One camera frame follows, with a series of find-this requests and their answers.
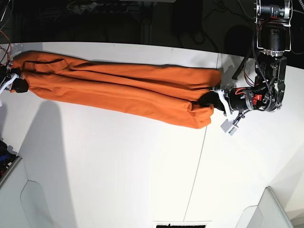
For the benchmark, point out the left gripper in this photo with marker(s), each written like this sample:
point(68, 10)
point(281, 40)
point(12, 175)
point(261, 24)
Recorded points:
point(240, 99)

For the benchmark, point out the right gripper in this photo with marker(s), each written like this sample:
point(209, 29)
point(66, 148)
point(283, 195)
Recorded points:
point(12, 77)

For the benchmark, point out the orange t-shirt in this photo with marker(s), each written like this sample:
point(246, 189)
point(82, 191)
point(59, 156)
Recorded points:
point(166, 93)

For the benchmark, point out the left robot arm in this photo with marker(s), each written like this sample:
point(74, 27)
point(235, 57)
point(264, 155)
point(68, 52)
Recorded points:
point(263, 67)

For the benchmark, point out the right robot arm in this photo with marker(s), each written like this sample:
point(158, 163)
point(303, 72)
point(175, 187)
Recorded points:
point(6, 12)

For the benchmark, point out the white framed black tray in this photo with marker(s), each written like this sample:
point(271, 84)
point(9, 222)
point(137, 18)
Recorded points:
point(182, 224)

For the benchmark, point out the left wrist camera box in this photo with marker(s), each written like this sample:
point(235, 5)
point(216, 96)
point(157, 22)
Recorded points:
point(229, 127)

